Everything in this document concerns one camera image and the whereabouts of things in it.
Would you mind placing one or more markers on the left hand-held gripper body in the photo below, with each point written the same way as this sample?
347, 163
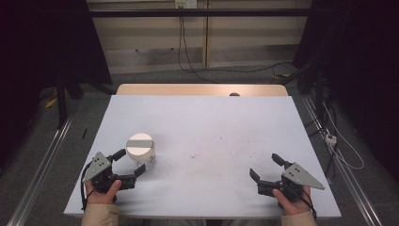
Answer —
98, 164

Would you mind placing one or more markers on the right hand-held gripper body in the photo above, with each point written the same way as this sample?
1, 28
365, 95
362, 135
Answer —
298, 175

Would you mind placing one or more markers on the person's right hand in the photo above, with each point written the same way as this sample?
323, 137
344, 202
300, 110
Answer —
295, 207

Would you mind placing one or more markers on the person's left hand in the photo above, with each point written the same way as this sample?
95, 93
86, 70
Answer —
102, 198

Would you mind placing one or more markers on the small black floor object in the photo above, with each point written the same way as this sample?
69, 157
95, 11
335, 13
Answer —
84, 133

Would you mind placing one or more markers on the black metal stand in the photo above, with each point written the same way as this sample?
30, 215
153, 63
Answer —
61, 103
319, 91

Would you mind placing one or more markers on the yellow tape piece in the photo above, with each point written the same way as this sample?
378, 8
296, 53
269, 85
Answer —
51, 102

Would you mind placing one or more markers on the black curtain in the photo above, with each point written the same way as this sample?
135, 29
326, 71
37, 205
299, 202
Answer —
37, 47
363, 62

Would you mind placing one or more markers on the black horizontal metal bar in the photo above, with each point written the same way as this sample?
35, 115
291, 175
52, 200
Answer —
200, 12

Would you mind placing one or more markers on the aluminium floor rail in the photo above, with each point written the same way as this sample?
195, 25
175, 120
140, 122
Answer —
37, 175
351, 185

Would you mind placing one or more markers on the white wall outlet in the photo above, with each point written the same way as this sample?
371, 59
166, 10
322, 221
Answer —
185, 3

